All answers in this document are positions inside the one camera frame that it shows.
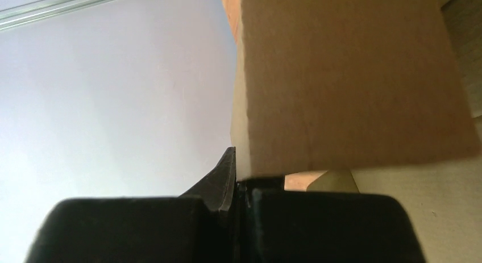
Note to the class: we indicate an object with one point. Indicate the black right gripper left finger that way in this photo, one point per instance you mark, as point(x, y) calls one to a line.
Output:
point(192, 227)

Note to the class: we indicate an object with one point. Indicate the brown cardboard box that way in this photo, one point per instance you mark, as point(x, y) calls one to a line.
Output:
point(388, 89)

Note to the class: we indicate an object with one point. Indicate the left aluminium wall post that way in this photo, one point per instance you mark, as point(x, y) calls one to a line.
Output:
point(42, 9)

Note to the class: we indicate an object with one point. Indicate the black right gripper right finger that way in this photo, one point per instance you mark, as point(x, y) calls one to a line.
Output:
point(294, 226)

